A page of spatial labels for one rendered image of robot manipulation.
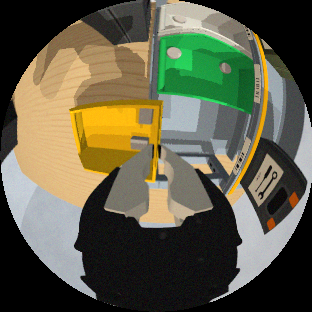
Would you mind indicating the grey metal rack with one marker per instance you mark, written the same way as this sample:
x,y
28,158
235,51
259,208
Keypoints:
x,y
197,130

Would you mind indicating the yellow bin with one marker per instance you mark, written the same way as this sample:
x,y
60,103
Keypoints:
x,y
103,136

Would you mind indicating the yellow flat bar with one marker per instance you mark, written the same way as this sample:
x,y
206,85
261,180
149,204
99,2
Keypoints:
x,y
262,119

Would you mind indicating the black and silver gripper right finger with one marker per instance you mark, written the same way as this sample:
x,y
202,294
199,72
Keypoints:
x,y
191,192

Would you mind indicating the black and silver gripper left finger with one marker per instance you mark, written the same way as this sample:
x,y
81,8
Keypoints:
x,y
123,193

